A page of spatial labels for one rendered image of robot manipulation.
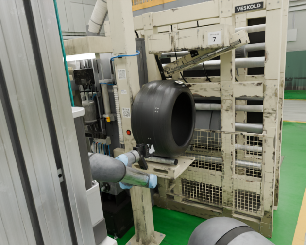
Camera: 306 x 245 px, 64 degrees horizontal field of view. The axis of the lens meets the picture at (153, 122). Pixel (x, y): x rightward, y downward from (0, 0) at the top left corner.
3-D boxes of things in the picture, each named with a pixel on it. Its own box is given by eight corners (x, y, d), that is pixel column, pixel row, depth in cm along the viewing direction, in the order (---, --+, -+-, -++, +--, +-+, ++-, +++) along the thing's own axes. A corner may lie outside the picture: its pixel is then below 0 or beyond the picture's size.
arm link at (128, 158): (113, 170, 135) (112, 155, 134) (125, 164, 144) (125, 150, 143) (124, 172, 131) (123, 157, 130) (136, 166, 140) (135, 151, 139)
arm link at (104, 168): (113, 152, 94) (159, 171, 136) (90, 150, 98) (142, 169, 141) (107, 183, 90) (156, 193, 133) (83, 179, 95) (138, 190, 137)
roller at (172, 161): (137, 151, 188) (137, 157, 189) (133, 153, 184) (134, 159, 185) (178, 158, 170) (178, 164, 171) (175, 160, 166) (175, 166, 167)
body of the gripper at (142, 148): (151, 144, 152) (140, 148, 142) (151, 157, 154) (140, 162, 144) (141, 142, 156) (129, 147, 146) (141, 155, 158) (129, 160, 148)
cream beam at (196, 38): (147, 54, 194) (145, 34, 190) (163, 53, 214) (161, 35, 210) (224, 46, 162) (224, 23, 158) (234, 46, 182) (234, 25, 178)
